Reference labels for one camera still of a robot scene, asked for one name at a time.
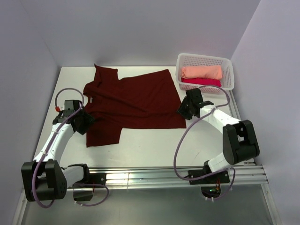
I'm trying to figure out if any dark red t-shirt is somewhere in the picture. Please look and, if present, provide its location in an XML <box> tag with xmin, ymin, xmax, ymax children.
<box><xmin>83</xmin><ymin>65</ymin><xmax>186</xmax><ymax>147</ymax></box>

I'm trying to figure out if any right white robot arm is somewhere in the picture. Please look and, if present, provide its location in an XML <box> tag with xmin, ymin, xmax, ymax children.
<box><xmin>173</xmin><ymin>88</ymin><xmax>260</xmax><ymax>183</ymax></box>

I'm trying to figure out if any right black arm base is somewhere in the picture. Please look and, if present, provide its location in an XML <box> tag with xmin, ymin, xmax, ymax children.
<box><xmin>185</xmin><ymin>167</ymin><xmax>230</xmax><ymax>201</ymax></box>

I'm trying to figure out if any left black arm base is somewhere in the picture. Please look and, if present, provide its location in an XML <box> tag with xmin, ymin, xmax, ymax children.
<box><xmin>72</xmin><ymin>173</ymin><xmax>109</xmax><ymax>206</ymax></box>

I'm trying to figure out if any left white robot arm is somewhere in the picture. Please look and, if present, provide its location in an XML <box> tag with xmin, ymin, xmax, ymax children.
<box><xmin>21</xmin><ymin>100</ymin><xmax>94</xmax><ymax>202</ymax></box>

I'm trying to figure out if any rolled pink t-shirt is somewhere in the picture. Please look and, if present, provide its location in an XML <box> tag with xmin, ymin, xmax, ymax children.
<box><xmin>181</xmin><ymin>78</ymin><xmax>222</xmax><ymax>87</ymax></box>

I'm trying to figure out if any white plastic basket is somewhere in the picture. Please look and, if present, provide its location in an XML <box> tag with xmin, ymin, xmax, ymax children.
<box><xmin>175</xmin><ymin>53</ymin><xmax>234</xmax><ymax>91</ymax></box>

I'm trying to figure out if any rolled peach t-shirt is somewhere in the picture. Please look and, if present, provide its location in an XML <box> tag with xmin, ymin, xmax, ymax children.
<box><xmin>180</xmin><ymin>65</ymin><xmax>222</xmax><ymax>80</ymax></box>

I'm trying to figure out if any aluminium rail frame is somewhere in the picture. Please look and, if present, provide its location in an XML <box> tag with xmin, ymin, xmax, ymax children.
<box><xmin>11</xmin><ymin>91</ymin><xmax>282</xmax><ymax>225</ymax></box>

